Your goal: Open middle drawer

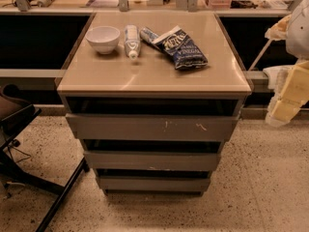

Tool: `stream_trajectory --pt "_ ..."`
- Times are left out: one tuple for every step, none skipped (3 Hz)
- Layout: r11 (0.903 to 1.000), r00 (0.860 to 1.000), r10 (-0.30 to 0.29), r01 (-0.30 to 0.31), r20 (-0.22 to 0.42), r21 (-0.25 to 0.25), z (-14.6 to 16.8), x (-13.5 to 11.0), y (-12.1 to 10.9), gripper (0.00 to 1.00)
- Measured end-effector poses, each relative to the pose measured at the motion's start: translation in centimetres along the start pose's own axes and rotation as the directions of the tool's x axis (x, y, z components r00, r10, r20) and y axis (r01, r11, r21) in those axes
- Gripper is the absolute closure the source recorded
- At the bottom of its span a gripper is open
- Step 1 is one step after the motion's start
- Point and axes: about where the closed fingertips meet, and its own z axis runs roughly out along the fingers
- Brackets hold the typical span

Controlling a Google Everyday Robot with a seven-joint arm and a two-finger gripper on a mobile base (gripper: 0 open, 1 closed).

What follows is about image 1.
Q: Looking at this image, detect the black floor cable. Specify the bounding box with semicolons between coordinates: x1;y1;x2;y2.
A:
6;144;33;164

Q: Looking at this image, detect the white bowl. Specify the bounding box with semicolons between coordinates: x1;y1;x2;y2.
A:
85;26;121;54

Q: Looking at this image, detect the grey drawer cabinet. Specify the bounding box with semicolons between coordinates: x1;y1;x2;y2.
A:
54;11;254;197

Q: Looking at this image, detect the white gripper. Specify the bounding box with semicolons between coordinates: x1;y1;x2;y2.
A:
263;14;309;128

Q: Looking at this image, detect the grey bottom drawer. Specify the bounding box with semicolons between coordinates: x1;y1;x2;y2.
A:
96;177;211;192

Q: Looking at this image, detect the black office chair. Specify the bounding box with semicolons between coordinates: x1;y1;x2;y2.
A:
0;83;90;232

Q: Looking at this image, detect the white leaning stick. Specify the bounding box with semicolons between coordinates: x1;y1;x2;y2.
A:
248;39;272;71

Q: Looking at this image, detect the clear plastic water bottle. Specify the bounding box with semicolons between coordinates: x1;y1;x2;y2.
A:
125;25;141;60

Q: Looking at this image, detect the grey drawer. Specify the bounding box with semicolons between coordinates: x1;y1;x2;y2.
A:
84;151;219;171
66;113;239;141
96;177;211;192

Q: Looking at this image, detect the grey top drawer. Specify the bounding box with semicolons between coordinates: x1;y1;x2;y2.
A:
66;113;239;141

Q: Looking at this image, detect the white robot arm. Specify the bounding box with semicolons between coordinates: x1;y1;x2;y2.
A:
265;0;309;127

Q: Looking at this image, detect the blue vinegar chip bag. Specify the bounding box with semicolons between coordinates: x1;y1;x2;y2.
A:
140;26;208;71

